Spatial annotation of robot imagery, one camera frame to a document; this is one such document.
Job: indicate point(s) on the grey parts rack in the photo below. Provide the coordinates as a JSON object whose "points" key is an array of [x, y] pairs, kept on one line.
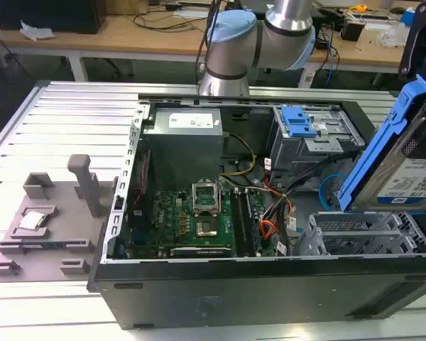
{"points": [[64, 227]]}

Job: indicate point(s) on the blue plastic drive latch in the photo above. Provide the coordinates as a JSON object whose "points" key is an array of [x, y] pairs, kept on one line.
{"points": [[298, 122]]}

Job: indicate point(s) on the black PC case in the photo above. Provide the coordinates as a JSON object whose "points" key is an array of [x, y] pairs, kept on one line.
{"points": [[234, 295]]}

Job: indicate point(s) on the clear plastic bag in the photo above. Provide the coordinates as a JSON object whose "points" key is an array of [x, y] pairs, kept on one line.
{"points": [[392, 37]]}

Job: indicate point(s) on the silver CPU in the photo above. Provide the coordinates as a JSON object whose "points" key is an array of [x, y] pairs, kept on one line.
{"points": [[31, 220]]}

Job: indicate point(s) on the thin metal locking lever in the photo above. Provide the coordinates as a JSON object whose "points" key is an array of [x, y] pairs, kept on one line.
{"points": [[221, 199]]}

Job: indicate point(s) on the green motherboard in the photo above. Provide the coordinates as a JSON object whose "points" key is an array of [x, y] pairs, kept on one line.
{"points": [[163, 220]]}

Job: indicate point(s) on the grey power supply unit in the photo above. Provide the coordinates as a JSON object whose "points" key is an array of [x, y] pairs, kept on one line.
{"points": [[184, 149]]}

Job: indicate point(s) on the CPU socket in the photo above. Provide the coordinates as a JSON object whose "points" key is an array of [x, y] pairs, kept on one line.
{"points": [[206, 228]]}

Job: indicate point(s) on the black RAM slot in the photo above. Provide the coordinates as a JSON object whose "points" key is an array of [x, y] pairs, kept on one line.
{"points": [[252, 227], [239, 227]]}

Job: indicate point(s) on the black graphics card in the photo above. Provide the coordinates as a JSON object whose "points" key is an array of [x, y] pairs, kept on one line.
{"points": [[199, 252]]}

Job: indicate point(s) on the small brown black box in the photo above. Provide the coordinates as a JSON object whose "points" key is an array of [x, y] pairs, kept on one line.
{"points": [[351, 30]]}

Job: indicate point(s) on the yellow tape measure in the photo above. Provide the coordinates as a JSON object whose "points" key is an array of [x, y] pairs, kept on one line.
{"points": [[359, 8]]}

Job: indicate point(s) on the hard disk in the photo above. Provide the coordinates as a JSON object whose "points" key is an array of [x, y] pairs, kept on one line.
{"points": [[383, 170]]}

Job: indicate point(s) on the grey metal disk bay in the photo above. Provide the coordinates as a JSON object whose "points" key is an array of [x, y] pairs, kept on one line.
{"points": [[355, 234]]}

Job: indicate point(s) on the grey metal drive cage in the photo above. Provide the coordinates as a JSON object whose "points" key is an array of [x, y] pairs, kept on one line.
{"points": [[298, 152]]}

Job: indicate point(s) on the small blue object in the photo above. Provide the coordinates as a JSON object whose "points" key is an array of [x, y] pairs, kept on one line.
{"points": [[409, 15]]}

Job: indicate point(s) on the wooden desk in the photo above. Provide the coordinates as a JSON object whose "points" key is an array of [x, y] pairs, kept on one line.
{"points": [[128, 39]]}

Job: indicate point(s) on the large black box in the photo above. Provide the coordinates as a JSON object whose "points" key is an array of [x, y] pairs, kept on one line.
{"points": [[46, 14]]}

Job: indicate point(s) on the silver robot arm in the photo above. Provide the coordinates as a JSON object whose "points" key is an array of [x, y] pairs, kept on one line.
{"points": [[234, 46]]}

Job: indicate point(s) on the crumpled white paper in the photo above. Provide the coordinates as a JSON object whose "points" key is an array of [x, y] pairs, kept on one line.
{"points": [[35, 32]]}

